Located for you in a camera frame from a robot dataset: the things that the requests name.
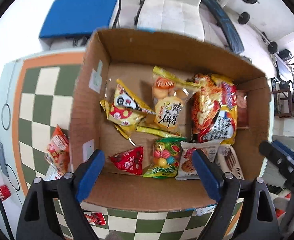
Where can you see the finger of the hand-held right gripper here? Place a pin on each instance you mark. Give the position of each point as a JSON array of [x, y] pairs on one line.
[[272, 153], [286, 151]]

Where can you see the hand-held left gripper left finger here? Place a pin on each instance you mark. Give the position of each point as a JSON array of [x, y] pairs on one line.
[[90, 175]]

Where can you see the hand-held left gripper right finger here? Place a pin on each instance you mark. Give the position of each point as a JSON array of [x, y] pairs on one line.
[[207, 177]]

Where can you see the white cookie packet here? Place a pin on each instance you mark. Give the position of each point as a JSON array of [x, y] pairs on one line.
[[185, 163]]

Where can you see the white chocolate biscuit packet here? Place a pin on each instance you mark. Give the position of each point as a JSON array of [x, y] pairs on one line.
[[228, 158]]

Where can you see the pink and white long packet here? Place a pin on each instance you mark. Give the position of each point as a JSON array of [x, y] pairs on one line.
[[52, 173]]

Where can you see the small red triangular packet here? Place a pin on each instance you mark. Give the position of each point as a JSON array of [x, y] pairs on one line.
[[129, 162]]

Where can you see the orange cartoon snack packet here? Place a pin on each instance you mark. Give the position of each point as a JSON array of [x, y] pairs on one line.
[[58, 147]]

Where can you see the red and white cartoon packet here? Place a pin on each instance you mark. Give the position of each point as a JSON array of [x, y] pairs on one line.
[[94, 218]]

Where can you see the green candy packet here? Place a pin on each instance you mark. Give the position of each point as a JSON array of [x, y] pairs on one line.
[[165, 160]]

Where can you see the dark red snack packet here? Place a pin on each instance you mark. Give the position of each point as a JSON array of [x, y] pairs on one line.
[[242, 108]]

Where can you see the large red yellow noodle packet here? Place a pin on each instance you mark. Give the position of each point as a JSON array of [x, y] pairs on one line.
[[212, 115]]

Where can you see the yellow mushroom print snack packet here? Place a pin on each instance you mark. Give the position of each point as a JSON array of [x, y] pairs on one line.
[[121, 118]]

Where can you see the yellow cracker packet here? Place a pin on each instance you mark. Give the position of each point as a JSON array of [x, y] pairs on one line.
[[165, 107]]

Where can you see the yellow-edged cartoon snack packet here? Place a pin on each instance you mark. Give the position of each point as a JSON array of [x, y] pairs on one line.
[[126, 100]]

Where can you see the cardboard box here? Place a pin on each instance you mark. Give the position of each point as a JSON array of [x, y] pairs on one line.
[[142, 55]]

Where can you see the white goose plush toy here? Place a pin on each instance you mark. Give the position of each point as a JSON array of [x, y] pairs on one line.
[[281, 200]]

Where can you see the person's grey fuzzy clothing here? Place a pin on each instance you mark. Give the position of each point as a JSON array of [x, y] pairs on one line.
[[114, 235]]

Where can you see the red soda can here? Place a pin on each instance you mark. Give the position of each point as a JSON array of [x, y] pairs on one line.
[[2, 192]]

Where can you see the blue grey phone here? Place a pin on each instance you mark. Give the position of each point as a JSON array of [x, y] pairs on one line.
[[1, 155]]

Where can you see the black bin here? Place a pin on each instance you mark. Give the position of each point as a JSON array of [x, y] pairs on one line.
[[284, 55]]

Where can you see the black sit-up bench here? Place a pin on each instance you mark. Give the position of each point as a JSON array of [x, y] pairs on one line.
[[227, 25]]

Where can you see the curl bar with black plates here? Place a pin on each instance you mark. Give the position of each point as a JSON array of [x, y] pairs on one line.
[[244, 18]]

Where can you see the blue seat cushion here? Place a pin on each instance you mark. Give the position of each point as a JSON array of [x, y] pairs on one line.
[[79, 15]]

